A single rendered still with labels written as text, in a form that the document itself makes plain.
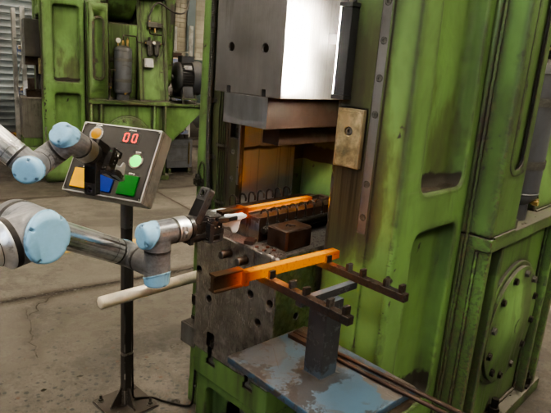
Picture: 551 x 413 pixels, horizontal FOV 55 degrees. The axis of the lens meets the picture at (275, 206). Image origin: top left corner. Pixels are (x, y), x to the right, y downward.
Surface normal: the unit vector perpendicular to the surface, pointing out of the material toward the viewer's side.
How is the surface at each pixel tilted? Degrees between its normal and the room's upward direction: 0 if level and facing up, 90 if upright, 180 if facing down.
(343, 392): 0
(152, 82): 79
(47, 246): 89
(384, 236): 90
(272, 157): 90
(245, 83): 90
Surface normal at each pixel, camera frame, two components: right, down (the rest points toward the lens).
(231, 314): -0.70, 0.13
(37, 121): 0.48, 0.26
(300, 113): 0.71, 0.23
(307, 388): 0.07, -0.96
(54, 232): 0.85, 0.18
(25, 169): 0.15, 0.26
